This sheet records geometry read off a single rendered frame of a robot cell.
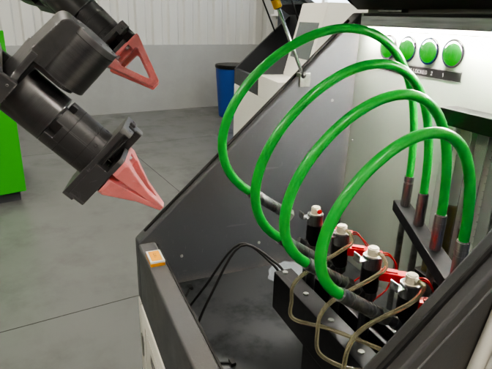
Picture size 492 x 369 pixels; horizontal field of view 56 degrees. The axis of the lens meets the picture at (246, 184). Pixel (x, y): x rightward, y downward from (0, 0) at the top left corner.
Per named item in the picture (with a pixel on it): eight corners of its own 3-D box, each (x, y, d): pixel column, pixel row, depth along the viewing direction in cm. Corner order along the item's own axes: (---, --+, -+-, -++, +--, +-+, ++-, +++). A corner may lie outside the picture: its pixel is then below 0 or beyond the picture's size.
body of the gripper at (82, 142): (136, 139, 50) (80, 91, 47) (75, 204, 51) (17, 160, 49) (140, 125, 56) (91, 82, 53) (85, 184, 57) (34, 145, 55)
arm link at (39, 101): (1, 98, 52) (-18, 105, 47) (40, 53, 51) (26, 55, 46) (52, 138, 54) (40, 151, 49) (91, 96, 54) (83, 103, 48)
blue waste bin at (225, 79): (208, 113, 723) (208, 62, 696) (241, 110, 751) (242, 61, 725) (225, 121, 674) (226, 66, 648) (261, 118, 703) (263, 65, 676)
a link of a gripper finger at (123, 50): (170, 72, 79) (128, 31, 77) (171, 67, 72) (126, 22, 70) (142, 101, 79) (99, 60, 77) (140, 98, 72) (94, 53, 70)
